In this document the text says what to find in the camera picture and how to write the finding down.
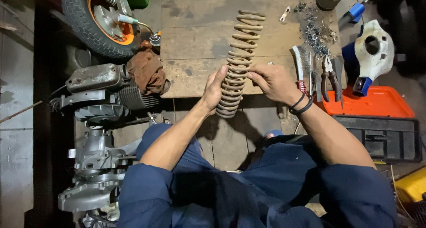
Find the grey scooter engine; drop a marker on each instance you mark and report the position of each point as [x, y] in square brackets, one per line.
[99, 128]

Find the small metal bracket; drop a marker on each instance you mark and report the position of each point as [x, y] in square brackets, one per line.
[285, 14]

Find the rusty coil spring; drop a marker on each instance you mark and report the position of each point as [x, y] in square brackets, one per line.
[238, 60]

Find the wooden work board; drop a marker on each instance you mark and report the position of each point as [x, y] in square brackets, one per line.
[206, 48]

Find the scooter wheel with orange rim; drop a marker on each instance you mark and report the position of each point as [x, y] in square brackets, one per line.
[99, 20]

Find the black wrist bands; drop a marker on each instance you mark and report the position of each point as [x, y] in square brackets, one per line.
[301, 104]

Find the orange plastic case lid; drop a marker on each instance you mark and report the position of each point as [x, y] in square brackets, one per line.
[369, 103]

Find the brown rag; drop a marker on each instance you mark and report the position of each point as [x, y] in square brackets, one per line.
[146, 68]

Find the pile of metal debris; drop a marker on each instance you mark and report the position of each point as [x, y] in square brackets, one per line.
[314, 30]

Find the thin metal screwdriver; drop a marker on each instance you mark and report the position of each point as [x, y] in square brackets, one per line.
[310, 73]

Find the metal file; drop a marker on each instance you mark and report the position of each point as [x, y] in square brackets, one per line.
[338, 78]

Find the person's blue work overalls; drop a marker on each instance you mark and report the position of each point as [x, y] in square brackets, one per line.
[253, 188]

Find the person's left hand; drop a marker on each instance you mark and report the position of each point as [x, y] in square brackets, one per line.
[213, 93]

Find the white and blue scooter part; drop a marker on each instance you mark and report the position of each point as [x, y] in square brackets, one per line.
[371, 55]

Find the yellow plastic container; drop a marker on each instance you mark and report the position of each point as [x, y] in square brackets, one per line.
[411, 186]

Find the person's right hand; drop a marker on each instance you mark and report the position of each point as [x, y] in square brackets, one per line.
[276, 83]

